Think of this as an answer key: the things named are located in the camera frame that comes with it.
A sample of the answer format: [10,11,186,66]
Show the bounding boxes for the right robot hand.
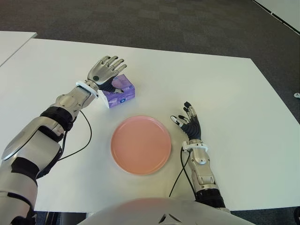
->
[170,101,203,142]

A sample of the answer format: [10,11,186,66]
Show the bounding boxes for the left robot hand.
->
[86,55,128,94]

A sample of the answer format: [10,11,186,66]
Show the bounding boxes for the purple tissue pack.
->
[98,74,136,110]

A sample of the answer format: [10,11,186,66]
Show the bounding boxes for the pink round plate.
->
[110,115,172,175]

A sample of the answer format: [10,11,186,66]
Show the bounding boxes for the plain white side table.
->
[0,31,38,68]

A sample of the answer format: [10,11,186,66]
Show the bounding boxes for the silver robot torso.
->
[81,198,256,225]

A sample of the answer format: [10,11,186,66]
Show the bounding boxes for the white table black edge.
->
[253,0,300,36]

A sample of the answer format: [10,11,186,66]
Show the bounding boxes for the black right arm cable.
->
[168,146,197,199]

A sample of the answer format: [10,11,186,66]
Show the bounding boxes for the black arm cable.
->
[168,146,197,199]
[57,110,92,162]

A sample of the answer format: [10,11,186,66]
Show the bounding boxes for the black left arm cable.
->
[57,110,92,162]

